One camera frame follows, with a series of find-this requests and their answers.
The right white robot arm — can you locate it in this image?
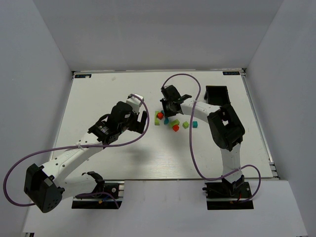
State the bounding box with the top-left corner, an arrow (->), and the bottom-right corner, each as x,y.
160,85 -> 245,196

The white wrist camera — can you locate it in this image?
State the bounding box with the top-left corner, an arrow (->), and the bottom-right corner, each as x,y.
161,85 -> 173,97
126,94 -> 144,114

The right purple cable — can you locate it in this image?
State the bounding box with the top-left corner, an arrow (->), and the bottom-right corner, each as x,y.
161,73 -> 262,203

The left blue corner label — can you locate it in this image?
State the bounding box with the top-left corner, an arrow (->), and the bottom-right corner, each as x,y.
75,74 -> 92,79

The black plastic box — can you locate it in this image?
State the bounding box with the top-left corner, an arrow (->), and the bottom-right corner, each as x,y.
204,85 -> 231,106

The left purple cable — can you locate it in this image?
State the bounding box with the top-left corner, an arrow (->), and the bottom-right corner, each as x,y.
2,93 -> 150,206

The purple cable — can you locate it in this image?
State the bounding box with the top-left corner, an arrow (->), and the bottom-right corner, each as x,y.
2,93 -> 150,206
161,73 -> 262,203

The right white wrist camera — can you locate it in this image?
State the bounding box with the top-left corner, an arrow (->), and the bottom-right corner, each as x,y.
161,85 -> 173,97

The green arch block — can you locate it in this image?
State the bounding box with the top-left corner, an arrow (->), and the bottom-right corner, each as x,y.
154,111 -> 160,125

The right blue corner label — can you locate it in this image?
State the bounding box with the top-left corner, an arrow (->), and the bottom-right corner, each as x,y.
223,71 -> 240,76

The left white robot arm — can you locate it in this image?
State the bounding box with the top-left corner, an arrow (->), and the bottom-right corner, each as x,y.
24,94 -> 149,213

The green rectangular block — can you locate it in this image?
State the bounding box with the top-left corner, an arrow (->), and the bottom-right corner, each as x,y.
169,119 -> 180,128

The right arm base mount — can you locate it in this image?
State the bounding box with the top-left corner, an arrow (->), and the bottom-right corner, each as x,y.
202,182 -> 254,210

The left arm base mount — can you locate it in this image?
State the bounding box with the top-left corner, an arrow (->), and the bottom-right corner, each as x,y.
72,181 -> 124,210

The blue corner label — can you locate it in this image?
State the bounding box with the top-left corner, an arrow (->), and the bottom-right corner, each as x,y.
223,71 -> 240,76
75,74 -> 92,79

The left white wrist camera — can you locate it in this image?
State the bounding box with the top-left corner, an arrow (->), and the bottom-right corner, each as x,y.
126,94 -> 144,114

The green cube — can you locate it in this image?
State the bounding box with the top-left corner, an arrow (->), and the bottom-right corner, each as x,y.
182,121 -> 190,128

